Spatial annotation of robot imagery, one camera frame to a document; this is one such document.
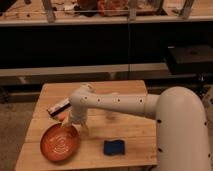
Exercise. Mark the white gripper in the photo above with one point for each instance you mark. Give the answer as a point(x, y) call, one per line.
point(78, 116)

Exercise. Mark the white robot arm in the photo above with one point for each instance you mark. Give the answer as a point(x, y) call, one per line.
point(182, 141)

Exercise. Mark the orange carrot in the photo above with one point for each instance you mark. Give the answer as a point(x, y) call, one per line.
point(62, 116)

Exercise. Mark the black and white eraser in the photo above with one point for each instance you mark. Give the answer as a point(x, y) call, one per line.
point(58, 107)

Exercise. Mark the wooden table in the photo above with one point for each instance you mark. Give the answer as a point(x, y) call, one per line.
point(138, 133)

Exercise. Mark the blue sponge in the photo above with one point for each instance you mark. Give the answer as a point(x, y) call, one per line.
point(114, 147)

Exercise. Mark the black box on shelf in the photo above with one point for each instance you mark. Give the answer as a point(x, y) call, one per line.
point(190, 59)

